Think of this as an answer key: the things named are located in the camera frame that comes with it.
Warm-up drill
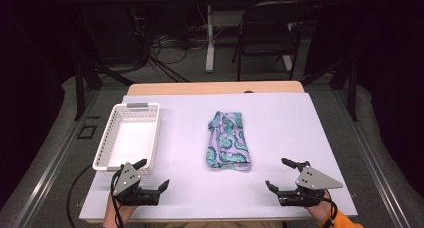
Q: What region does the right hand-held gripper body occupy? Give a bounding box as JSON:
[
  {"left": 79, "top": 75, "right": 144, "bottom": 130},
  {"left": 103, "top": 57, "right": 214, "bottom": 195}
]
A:
[{"left": 276, "top": 166, "right": 344, "bottom": 208}]

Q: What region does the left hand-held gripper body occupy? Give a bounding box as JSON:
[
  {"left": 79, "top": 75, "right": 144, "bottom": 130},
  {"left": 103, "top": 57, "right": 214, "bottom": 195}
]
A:
[{"left": 111, "top": 161, "right": 161, "bottom": 208}]

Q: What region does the white perforated plastic basket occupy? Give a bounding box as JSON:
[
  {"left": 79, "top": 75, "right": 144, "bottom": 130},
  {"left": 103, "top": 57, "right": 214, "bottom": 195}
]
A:
[{"left": 92, "top": 102, "right": 161, "bottom": 176}]

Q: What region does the purple teal paisley cloth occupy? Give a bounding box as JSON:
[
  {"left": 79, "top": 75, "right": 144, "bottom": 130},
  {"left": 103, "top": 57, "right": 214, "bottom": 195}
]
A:
[{"left": 205, "top": 110, "right": 252, "bottom": 172}]

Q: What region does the person's right hand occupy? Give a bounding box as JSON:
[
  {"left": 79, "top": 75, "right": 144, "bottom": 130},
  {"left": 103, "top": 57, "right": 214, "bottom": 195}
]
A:
[{"left": 306, "top": 191, "right": 334, "bottom": 224}]

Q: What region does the person's left hand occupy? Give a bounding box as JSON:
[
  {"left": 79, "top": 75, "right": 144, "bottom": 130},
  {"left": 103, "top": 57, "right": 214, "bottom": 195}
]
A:
[{"left": 103, "top": 192, "right": 138, "bottom": 224}]

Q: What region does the white table board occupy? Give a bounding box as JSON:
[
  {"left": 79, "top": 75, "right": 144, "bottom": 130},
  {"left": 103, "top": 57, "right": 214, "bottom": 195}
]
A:
[{"left": 78, "top": 92, "right": 359, "bottom": 222}]

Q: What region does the black metal stand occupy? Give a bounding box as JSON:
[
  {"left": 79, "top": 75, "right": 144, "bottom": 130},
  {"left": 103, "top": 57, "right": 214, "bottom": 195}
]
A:
[
  {"left": 299, "top": 52, "right": 360, "bottom": 123},
  {"left": 73, "top": 6, "right": 135, "bottom": 122}
]

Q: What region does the light wooden table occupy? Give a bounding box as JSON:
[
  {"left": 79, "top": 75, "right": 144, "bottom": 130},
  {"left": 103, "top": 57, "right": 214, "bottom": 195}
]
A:
[{"left": 126, "top": 80, "right": 306, "bottom": 97}]

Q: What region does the white desk leg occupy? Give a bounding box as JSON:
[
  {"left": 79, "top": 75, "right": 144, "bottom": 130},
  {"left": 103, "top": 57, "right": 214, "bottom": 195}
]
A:
[
  {"left": 281, "top": 53, "right": 294, "bottom": 73},
  {"left": 205, "top": 5, "right": 216, "bottom": 73}
]

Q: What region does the black folding chair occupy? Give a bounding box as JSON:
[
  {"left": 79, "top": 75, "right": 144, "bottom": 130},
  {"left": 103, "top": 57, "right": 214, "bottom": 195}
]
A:
[{"left": 231, "top": 0, "right": 315, "bottom": 83}]

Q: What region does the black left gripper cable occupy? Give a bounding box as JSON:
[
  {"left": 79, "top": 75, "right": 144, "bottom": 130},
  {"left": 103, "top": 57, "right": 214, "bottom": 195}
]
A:
[{"left": 110, "top": 169, "right": 125, "bottom": 228}]

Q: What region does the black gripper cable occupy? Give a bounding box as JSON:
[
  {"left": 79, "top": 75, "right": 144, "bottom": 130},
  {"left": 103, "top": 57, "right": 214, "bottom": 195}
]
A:
[
  {"left": 323, "top": 188, "right": 339, "bottom": 223},
  {"left": 110, "top": 169, "right": 125, "bottom": 228}
]

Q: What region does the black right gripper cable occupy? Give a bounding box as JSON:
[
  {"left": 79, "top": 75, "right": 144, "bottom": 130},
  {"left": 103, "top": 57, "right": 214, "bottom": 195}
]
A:
[{"left": 323, "top": 188, "right": 339, "bottom": 223}]

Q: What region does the black floor cable loop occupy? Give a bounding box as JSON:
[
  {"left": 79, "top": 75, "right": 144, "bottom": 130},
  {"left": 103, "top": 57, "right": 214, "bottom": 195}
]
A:
[{"left": 66, "top": 163, "right": 95, "bottom": 228}]

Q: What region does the aluminium floor rail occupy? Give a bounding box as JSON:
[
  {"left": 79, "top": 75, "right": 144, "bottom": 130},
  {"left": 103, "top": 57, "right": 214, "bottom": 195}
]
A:
[
  {"left": 332, "top": 87, "right": 415, "bottom": 228},
  {"left": 12, "top": 90, "right": 102, "bottom": 228}
]

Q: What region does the tangle of floor cables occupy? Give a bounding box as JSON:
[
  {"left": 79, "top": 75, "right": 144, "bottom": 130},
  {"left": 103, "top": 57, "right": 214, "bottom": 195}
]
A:
[{"left": 148, "top": 32, "right": 208, "bottom": 66}]

